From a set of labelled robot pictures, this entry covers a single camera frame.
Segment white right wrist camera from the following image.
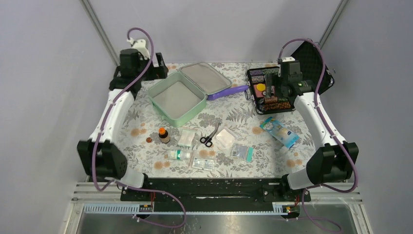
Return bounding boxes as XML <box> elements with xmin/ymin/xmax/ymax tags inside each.
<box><xmin>277</xmin><ymin>57</ymin><xmax>295</xmax><ymax>64</ymax></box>

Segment brown bottle orange cap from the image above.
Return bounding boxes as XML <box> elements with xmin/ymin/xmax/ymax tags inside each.
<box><xmin>158</xmin><ymin>127</ymin><xmax>170</xmax><ymax>144</ymax></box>

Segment white gauze packet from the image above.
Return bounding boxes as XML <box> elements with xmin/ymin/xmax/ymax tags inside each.
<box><xmin>177</xmin><ymin>128</ymin><xmax>197</xmax><ymax>148</ymax></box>

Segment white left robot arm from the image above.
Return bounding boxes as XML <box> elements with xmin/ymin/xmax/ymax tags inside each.
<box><xmin>76</xmin><ymin>48</ymin><xmax>169</xmax><ymax>200</ymax></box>

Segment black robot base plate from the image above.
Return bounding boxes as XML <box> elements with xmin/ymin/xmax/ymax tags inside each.
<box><xmin>120</xmin><ymin>178</ymin><xmax>311</xmax><ymax>212</ymax></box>

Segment blister pack plasters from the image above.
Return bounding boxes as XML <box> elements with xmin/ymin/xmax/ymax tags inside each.
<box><xmin>191</xmin><ymin>158</ymin><xmax>215</xmax><ymax>171</ymax></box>

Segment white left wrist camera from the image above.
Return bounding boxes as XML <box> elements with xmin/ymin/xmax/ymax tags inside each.
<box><xmin>127</xmin><ymin>38</ymin><xmax>150</xmax><ymax>59</ymax></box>

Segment black poker chip case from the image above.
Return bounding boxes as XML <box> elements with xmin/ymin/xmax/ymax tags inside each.
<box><xmin>246</xmin><ymin>41</ymin><xmax>335</xmax><ymax>115</ymax></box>

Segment floral table mat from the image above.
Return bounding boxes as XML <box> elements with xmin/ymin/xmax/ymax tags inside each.
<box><xmin>115</xmin><ymin>81</ymin><xmax>315</xmax><ymax>178</ymax></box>

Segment mint green medicine case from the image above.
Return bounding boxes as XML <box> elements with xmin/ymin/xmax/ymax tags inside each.
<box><xmin>148</xmin><ymin>62</ymin><xmax>232</xmax><ymax>127</ymax></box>

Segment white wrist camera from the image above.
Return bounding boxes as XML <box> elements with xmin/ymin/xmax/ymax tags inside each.
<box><xmin>127</xmin><ymin>38</ymin><xmax>150</xmax><ymax>59</ymax></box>
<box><xmin>277</xmin><ymin>57</ymin><xmax>295</xmax><ymax>64</ymax></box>

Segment blue white wipes packet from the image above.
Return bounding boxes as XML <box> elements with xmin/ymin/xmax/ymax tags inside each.
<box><xmin>260</xmin><ymin>117</ymin><xmax>299</xmax><ymax>149</ymax></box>

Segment black scissors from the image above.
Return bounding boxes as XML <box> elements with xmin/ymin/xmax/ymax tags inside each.
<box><xmin>200</xmin><ymin>122</ymin><xmax>222</xmax><ymax>148</ymax></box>

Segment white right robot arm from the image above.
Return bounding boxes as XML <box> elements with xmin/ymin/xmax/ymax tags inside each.
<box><xmin>279</xmin><ymin>58</ymin><xmax>359</xmax><ymax>201</ymax></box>

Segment small bag teal strip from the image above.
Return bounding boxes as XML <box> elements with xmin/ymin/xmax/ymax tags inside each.
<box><xmin>230</xmin><ymin>143</ymin><xmax>254</xmax><ymax>163</ymax></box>

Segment white bottle green label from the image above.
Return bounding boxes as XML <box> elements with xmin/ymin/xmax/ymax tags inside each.
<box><xmin>168</xmin><ymin>150</ymin><xmax>191</xmax><ymax>160</ymax></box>

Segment purple cylindrical tube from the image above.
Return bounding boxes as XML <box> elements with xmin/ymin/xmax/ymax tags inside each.
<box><xmin>207</xmin><ymin>85</ymin><xmax>249</xmax><ymax>100</ymax></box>

